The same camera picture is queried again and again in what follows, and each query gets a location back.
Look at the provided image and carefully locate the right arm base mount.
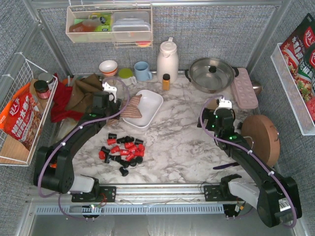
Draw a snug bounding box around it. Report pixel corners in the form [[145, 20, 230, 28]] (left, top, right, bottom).
[[203, 174, 242, 202]]

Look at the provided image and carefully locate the steel ladle bowl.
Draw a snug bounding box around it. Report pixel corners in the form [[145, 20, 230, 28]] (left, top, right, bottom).
[[251, 81, 262, 96]]

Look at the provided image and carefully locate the pink striped cloth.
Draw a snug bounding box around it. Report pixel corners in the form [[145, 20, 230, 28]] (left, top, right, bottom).
[[106, 95, 142, 126]]

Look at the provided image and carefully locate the green lid white cup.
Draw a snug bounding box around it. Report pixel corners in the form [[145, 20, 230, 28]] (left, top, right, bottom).
[[118, 68, 137, 86]]

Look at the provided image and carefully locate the steel pot with lid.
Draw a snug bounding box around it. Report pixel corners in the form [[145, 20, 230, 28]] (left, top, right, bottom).
[[184, 58, 239, 94]]

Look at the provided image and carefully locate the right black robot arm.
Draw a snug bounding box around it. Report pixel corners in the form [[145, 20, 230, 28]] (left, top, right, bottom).
[[198, 108, 302, 228]]

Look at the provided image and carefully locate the purple knife handle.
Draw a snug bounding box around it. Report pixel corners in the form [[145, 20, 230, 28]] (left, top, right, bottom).
[[213, 162, 239, 170]]

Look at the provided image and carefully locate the white rectangular storage basket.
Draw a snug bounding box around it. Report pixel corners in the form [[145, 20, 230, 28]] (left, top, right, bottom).
[[123, 89, 163, 131]]

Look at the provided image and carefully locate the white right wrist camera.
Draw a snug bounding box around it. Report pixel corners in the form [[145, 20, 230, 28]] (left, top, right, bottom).
[[214, 96, 232, 114]]

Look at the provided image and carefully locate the white orange striped bowl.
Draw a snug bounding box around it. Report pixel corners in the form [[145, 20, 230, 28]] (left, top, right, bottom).
[[99, 60, 118, 76]]

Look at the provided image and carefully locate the brown cloth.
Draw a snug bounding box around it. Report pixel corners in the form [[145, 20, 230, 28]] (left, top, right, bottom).
[[65, 74, 102, 113]]

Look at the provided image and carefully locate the silver lid jar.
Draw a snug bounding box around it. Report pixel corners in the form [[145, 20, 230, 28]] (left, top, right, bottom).
[[38, 72, 55, 90]]

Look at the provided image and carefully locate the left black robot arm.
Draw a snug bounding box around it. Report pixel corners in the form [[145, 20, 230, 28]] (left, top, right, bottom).
[[33, 91, 121, 198]]

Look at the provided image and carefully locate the pink egg tray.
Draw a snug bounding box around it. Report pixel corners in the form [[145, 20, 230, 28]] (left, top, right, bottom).
[[231, 67, 258, 110]]

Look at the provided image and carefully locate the red coffee capsule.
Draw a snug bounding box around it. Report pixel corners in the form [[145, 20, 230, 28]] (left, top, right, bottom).
[[128, 145, 138, 152], [107, 139, 117, 145], [138, 144, 145, 151], [98, 151, 106, 160], [120, 149, 130, 156], [126, 153, 135, 162], [110, 146, 120, 153], [124, 142, 134, 149]]

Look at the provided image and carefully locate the round wooden cutting board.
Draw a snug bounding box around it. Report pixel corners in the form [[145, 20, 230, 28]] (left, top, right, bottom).
[[241, 115, 280, 167]]

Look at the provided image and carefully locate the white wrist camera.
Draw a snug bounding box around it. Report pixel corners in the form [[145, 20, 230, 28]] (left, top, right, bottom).
[[214, 96, 232, 114], [102, 82, 117, 103]]

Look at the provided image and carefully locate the blue mug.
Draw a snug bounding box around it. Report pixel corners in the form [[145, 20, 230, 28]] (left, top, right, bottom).
[[134, 61, 153, 82]]

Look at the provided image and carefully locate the orange spice bottle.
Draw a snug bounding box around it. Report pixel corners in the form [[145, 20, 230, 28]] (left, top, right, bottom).
[[162, 74, 170, 90]]

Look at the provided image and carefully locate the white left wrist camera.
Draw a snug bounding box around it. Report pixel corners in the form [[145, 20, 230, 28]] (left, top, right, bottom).
[[102, 82, 117, 103]]

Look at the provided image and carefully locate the red cloth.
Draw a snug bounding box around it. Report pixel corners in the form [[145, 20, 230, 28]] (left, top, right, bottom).
[[51, 80, 83, 123]]

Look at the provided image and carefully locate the white thermos jug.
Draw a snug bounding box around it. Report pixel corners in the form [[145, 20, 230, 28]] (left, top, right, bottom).
[[157, 37, 179, 84]]

